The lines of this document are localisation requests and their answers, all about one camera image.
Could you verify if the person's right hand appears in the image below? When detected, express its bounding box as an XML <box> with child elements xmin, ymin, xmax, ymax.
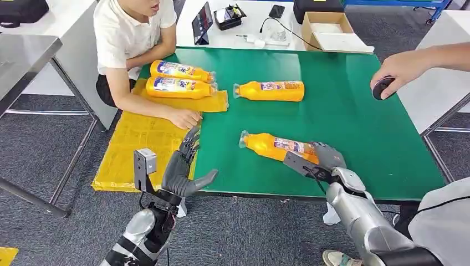
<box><xmin>167</xmin><ymin>108</ymin><xmax>203</xmax><ymax>130</ymax></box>

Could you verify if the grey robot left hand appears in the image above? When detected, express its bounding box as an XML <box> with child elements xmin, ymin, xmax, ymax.
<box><xmin>161</xmin><ymin>126</ymin><xmax>219</xmax><ymax>199</ymax></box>

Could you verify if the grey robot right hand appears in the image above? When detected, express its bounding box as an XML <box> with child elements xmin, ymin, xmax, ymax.
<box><xmin>283</xmin><ymin>141</ymin><xmax>348</xmax><ymax>185</ymax></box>

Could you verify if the person's hand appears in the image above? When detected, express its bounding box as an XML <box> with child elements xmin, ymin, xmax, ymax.
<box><xmin>370</xmin><ymin>50</ymin><xmax>414</xmax><ymax>100</ymax></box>

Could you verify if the black round device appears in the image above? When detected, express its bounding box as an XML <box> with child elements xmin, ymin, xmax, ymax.
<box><xmin>371</xmin><ymin>75</ymin><xmax>396</xmax><ymax>101</ymax></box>

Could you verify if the orange drink bottle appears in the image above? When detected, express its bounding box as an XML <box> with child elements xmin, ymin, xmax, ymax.
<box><xmin>150</xmin><ymin>59</ymin><xmax>217</xmax><ymax>83</ymax></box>
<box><xmin>146</xmin><ymin>76</ymin><xmax>218</xmax><ymax>100</ymax></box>
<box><xmin>238</xmin><ymin>130</ymin><xmax>320</xmax><ymax>165</ymax></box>
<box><xmin>233</xmin><ymin>80</ymin><xmax>305</xmax><ymax>103</ymax></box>

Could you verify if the green table mat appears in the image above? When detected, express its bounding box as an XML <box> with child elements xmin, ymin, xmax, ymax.
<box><xmin>139</xmin><ymin>47</ymin><xmax>447</xmax><ymax>202</ymax></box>

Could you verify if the yellow sheet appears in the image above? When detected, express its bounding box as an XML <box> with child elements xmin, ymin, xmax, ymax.
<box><xmin>91</xmin><ymin>77</ymin><xmax>230</xmax><ymax>193</ymax></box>

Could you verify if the white table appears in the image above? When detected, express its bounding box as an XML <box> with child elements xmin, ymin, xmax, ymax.
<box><xmin>396</xmin><ymin>9</ymin><xmax>470</xmax><ymax>185</ymax></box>
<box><xmin>0</xmin><ymin>0</ymin><xmax>118</xmax><ymax>130</ymax></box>

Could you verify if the white table foot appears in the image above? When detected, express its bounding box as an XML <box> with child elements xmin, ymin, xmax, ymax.
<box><xmin>323</xmin><ymin>201</ymin><xmax>343</xmax><ymax>226</ymax></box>

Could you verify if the white flat slab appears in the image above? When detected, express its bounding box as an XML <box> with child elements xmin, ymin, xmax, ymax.
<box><xmin>315</xmin><ymin>32</ymin><xmax>375</xmax><ymax>55</ymax></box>

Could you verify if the black tablet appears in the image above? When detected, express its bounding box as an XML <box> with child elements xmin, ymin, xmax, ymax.
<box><xmin>191</xmin><ymin>2</ymin><xmax>214</xmax><ymax>46</ymax></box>

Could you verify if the cardboard box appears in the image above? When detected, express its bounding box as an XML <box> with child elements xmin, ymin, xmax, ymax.
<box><xmin>301</xmin><ymin>12</ymin><xmax>375</xmax><ymax>55</ymax></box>

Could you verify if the black case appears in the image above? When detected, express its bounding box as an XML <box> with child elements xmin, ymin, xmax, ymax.
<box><xmin>292</xmin><ymin>0</ymin><xmax>345</xmax><ymax>24</ymax></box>

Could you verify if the black tool tray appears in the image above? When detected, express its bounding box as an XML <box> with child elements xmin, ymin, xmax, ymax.
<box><xmin>213</xmin><ymin>3</ymin><xmax>247</xmax><ymax>31</ymax></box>

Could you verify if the white charger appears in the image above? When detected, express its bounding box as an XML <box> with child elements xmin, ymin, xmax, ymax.
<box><xmin>236</xmin><ymin>33</ymin><xmax>267</xmax><ymax>48</ymax></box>

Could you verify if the person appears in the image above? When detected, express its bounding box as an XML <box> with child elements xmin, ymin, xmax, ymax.
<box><xmin>93</xmin><ymin>0</ymin><xmax>203</xmax><ymax>131</ymax></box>
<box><xmin>322</xmin><ymin>41</ymin><xmax>470</xmax><ymax>266</ymax></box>

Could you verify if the white desk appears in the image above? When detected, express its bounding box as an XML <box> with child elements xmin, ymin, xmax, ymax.
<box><xmin>175</xmin><ymin>0</ymin><xmax>307</xmax><ymax>52</ymax></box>

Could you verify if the clear plastic container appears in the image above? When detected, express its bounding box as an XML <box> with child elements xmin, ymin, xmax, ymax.
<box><xmin>266</xmin><ymin>23</ymin><xmax>293</xmax><ymax>47</ymax></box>

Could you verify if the black phone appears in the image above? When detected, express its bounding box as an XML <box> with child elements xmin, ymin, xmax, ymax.
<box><xmin>268</xmin><ymin>4</ymin><xmax>286</xmax><ymax>19</ymax></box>

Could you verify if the steel table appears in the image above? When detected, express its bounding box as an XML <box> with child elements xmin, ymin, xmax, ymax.
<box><xmin>0</xmin><ymin>34</ymin><xmax>100</xmax><ymax>218</ymax></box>

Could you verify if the black bag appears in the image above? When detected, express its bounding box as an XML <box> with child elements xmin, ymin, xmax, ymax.
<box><xmin>0</xmin><ymin>0</ymin><xmax>50</xmax><ymax>29</ymax></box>

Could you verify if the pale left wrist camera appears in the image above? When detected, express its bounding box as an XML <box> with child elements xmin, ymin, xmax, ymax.
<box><xmin>133</xmin><ymin>147</ymin><xmax>159</xmax><ymax>193</ymax></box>

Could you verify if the black cable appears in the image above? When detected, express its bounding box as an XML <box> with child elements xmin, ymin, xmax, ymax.
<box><xmin>259</xmin><ymin>16</ymin><xmax>324</xmax><ymax>52</ymax></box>

